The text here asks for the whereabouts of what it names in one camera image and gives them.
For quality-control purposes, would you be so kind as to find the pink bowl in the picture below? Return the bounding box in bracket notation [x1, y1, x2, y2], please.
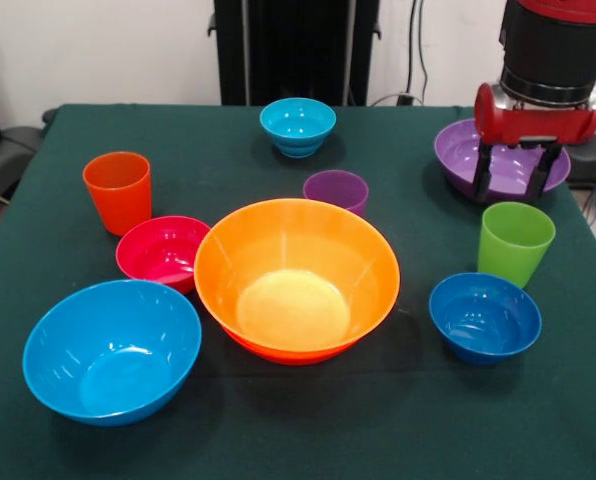
[115, 215, 212, 295]

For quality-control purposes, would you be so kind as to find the black pedestal leg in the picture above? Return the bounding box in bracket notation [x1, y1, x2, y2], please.
[566, 130, 596, 224]
[0, 108, 59, 201]

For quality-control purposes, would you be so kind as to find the large sky blue bowl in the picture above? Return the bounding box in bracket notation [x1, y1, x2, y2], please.
[21, 278, 203, 428]

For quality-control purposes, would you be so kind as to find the dark green table cloth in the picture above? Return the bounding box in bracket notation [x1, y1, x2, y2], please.
[0, 103, 596, 480]

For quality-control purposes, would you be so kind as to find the yellow bowl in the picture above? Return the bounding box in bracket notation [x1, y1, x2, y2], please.
[193, 198, 402, 354]

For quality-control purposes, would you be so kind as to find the orange cup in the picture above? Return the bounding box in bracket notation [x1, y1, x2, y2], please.
[81, 151, 154, 237]

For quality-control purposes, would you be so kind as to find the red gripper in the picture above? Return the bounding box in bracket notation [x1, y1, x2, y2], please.
[471, 82, 596, 203]

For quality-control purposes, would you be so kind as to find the dark blue bowl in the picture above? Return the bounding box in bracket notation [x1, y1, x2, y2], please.
[428, 272, 543, 366]

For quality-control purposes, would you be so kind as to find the small light blue bowl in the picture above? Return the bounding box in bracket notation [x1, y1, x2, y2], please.
[259, 97, 338, 160]

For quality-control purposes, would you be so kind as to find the orange bowl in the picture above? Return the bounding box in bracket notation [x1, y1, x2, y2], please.
[222, 319, 365, 366]

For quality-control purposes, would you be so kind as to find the black power cable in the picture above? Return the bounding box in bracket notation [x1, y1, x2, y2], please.
[370, 0, 429, 107]

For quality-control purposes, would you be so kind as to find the green cup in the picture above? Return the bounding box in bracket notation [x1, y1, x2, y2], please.
[476, 201, 557, 290]

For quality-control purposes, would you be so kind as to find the purple cup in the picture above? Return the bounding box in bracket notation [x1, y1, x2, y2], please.
[302, 170, 370, 219]

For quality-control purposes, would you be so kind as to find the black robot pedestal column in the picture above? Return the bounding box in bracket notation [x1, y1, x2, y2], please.
[207, 0, 382, 107]

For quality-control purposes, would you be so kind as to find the purple bowl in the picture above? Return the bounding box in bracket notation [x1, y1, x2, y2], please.
[433, 118, 572, 205]

